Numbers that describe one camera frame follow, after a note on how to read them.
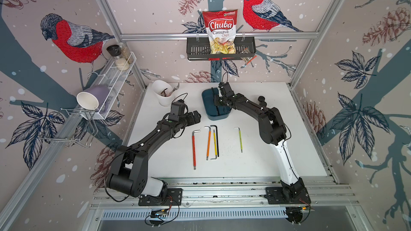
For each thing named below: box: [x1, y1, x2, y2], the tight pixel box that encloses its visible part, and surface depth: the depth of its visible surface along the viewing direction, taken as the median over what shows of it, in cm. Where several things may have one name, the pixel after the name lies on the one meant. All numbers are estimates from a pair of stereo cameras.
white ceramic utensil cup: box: [151, 79, 174, 107], surface depth 106 cm
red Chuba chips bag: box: [202, 9, 239, 55], surface depth 84 cm
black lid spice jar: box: [106, 44, 131, 72], surface depth 83 cm
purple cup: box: [76, 85, 111, 111], surface depth 63 cm
